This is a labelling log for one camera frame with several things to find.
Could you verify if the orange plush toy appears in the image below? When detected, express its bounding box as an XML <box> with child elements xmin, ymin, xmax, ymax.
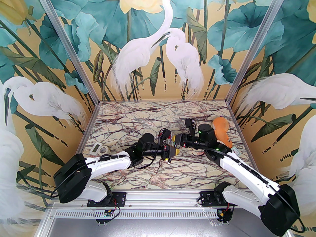
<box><xmin>213</xmin><ymin>117</ymin><xmax>233</xmax><ymax>148</ymax></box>

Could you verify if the perforated metal strip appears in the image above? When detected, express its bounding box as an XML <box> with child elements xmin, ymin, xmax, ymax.
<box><xmin>51</xmin><ymin>209</ymin><xmax>219</xmax><ymax>219</ymax></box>

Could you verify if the grey metal base sheet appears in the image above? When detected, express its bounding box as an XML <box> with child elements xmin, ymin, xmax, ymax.
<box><xmin>48</xmin><ymin>218</ymin><xmax>266</xmax><ymax>237</ymax></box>

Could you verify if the aluminium table side rail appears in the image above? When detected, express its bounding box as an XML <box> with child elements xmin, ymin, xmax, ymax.
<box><xmin>67</xmin><ymin>102</ymin><xmax>100</xmax><ymax>175</ymax></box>
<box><xmin>226</xmin><ymin>102</ymin><xmax>259</xmax><ymax>175</ymax></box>

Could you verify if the aluminium table edge rail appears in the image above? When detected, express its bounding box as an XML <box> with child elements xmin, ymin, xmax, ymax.
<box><xmin>48</xmin><ymin>191</ymin><xmax>238</xmax><ymax>209</ymax></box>

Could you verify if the red black power wire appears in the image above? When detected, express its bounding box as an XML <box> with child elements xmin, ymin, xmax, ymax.
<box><xmin>222</xmin><ymin>203</ymin><xmax>235</xmax><ymax>218</ymax></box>
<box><xmin>110</xmin><ymin>198</ymin><xmax>121</xmax><ymax>218</ymax></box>

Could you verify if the aluminium frame post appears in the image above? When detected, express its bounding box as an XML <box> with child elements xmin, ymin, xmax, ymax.
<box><xmin>32</xmin><ymin>0</ymin><xmax>100</xmax><ymax>102</ymax></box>
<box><xmin>227</xmin><ymin>0</ymin><xmax>290</xmax><ymax>102</ymax></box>

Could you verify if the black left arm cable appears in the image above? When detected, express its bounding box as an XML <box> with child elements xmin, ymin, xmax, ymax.
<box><xmin>50</xmin><ymin>164</ymin><xmax>87</xmax><ymax>200</ymax></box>

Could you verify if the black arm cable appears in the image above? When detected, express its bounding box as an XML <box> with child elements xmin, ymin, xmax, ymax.
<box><xmin>278</xmin><ymin>182</ymin><xmax>306</xmax><ymax>234</ymax></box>
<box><xmin>50</xmin><ymin>164</ymin><xmax>87</xmax><ymax>200</ymax></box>

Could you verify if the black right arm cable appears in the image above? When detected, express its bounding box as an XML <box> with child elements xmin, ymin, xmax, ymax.
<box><xmin>278</xmin><ymin>182</ymin><xmax>306</xmax><ymax>234</ymax></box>

